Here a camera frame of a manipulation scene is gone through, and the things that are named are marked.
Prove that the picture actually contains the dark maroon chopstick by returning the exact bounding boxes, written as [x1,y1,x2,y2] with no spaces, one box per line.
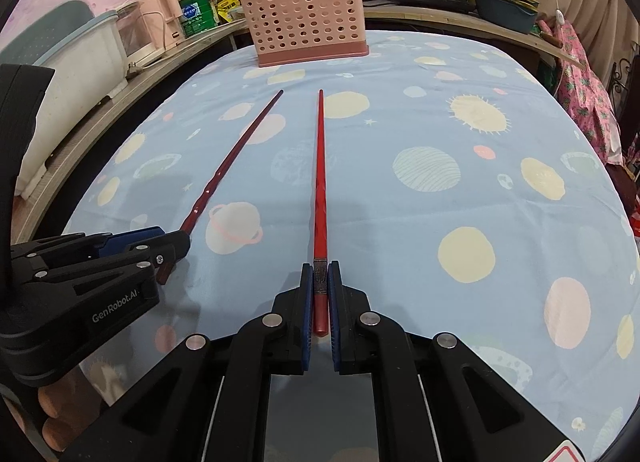
[155,89,286,285]

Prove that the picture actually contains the bright red chopstick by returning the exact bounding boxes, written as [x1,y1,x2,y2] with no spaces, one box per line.
[314,89,330,337]

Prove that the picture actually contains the person's left hand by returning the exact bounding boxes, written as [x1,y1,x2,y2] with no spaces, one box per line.
[0,365,109,452]

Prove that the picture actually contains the blue planet print tablecloth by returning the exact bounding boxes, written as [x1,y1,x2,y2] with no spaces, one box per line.
[67,32,639,461]

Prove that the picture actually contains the white dish drainer box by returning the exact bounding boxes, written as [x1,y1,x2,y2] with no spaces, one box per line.
[1,0,127,199]

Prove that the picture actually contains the green canister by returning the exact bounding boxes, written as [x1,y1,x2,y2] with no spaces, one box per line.
[179,0,217,38]

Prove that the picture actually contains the yellow snack packet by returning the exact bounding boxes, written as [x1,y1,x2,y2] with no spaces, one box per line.
[212,0,241,23]

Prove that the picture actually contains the pink perforated utensil basket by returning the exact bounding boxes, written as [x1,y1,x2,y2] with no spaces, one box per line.
[240,0,369,67]

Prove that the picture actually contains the pink floral apron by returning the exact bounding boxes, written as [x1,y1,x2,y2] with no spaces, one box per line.
[537,20,625,166]

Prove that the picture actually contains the blue basin with vegetables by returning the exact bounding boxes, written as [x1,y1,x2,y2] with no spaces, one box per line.
[470,0,538,34]

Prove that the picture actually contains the white power cord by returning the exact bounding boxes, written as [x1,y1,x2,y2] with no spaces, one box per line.
[124,11,187,78]

